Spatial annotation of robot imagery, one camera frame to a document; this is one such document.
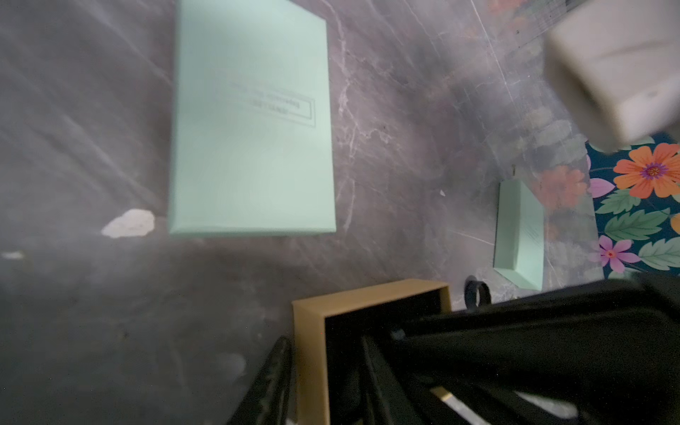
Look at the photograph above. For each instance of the tan box base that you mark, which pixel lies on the tan box base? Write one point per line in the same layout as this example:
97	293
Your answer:
328	330

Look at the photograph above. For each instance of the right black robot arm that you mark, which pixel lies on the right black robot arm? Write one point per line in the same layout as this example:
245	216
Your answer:
615	67

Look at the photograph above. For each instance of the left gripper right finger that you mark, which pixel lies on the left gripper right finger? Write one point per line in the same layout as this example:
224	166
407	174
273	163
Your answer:
610	348

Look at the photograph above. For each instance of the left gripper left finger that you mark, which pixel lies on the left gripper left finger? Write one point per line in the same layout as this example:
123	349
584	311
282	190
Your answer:
267	400

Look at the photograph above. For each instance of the left mint green box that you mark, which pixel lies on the left mint green box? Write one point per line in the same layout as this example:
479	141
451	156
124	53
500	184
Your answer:
251	143

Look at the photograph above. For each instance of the mint box lid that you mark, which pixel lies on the mint box lid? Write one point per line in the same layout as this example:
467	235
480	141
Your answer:
520	236

